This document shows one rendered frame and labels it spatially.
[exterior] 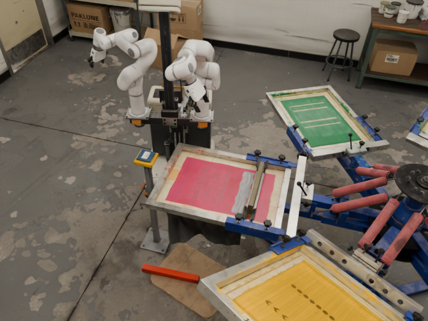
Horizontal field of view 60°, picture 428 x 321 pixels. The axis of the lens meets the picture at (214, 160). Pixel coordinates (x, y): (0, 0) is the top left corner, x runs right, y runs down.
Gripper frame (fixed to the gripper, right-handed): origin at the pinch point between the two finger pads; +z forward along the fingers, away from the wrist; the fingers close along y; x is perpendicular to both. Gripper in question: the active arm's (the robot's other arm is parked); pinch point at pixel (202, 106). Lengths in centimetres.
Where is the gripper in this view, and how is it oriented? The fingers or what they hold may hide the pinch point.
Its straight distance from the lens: 205.8
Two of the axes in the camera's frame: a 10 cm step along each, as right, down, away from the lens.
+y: 5.1, -6.6, 5.5
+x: -7.6, -0.5, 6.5
